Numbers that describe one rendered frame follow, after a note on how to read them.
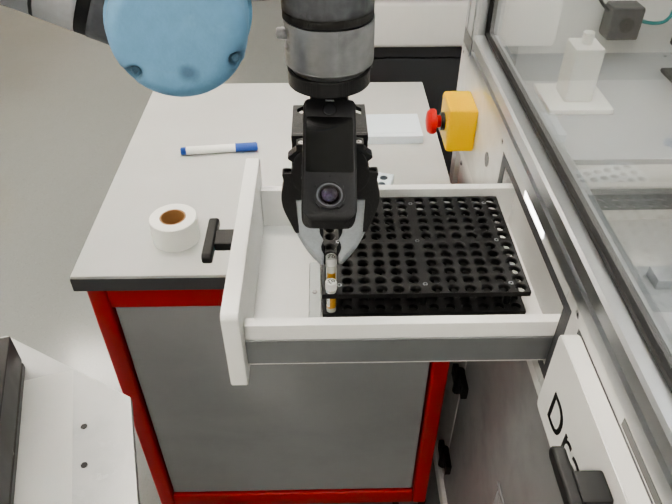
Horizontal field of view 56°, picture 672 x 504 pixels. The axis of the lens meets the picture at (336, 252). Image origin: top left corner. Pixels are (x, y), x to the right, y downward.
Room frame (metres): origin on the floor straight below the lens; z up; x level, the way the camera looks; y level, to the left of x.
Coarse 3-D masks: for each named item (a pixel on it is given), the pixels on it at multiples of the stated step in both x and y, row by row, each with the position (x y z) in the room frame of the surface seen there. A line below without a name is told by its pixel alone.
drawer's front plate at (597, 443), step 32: (576, 352) 0.38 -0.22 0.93; (544, 384) 0.40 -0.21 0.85; (576, 384) 0.35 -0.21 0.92; (544, 416) 0.38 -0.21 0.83; (576, 416) 0.33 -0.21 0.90; (608, 416) 0.31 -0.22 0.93; (576, 448) 0.31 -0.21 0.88; (608, 448) 0.28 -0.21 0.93; (608, 480) 0.26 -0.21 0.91; (640, 480) 0.25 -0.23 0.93
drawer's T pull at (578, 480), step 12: (552, 456) 0.28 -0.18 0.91; (564, 456) 0.28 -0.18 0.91; (564, 468) 0.27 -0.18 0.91; (564, 480) 0.26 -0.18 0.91; (576, 480) 0.26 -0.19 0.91; (588, 480) 0.26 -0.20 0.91; (600, 480) 0.26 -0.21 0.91; (564, 492) 0.25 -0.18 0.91; (576, 492) 0.25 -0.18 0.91; (588, 492) 0.25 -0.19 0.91; (600, 492) 0.25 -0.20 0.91
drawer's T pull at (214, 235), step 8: (208, 224) 0.58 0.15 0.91; (216, 224) 0.58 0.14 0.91; (208, 232) 0.57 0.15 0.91; (216, 232) 0.57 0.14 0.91; (224, 232) 0.57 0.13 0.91; (232, 232) 0.57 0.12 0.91; (208, 240) 0.55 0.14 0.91; (216, 240) 0.56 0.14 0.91; (224, 240) 0.56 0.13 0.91; (208, 248) 0.54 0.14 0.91; (216, 248) 0.55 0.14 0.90; (224, 248) 0.55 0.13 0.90; (208, 256) 0.53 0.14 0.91
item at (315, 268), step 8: (312, 264) 0.59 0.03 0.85; (312, 272) 0.57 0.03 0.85; (320, 272) 0.57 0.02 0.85; (312, 280) 0.56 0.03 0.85; (320, 280) 0.56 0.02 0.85; (312, 288) 0.54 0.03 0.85; (320, 288) 0.54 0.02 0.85; (312, 296) 0.53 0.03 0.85; (320, 296) 0.53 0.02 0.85; (312, 304) 0.52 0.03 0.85; (320, 304) 0.52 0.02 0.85; (312, 312) 0.50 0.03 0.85; (320, 312) 0.50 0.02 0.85
